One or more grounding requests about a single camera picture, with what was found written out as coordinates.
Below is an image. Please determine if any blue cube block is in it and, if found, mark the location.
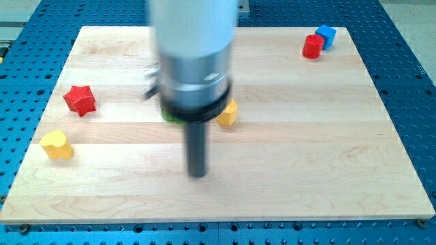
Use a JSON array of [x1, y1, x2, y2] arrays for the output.
[[315, 24, 337, 50]]

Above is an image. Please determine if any red star block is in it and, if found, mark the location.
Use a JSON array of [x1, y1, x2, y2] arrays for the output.
[[63, 86, 97, 117]]

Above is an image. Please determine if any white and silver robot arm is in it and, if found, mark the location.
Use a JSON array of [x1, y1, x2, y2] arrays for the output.
[[148, 0, 238, 178]]

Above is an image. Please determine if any green block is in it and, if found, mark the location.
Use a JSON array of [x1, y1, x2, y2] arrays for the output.
[[159, 104, 185, 126]]

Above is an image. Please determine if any yellow hexagon block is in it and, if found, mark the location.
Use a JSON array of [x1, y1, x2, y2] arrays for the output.
[[216, 99, 238, 126]]

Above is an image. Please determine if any light wooden board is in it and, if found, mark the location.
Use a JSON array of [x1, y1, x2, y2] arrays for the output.
[[1, 27, 435, 225]]

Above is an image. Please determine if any yellow heart block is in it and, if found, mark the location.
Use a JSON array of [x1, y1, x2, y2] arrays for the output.
[[40, 130, 74, 159]]

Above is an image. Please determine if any red cylinder block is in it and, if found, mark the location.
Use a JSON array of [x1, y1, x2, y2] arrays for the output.
[[302, 34, 324, 59]]

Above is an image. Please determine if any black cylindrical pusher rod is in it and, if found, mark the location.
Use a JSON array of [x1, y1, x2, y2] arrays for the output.
[[185, 122, 207, 178]]

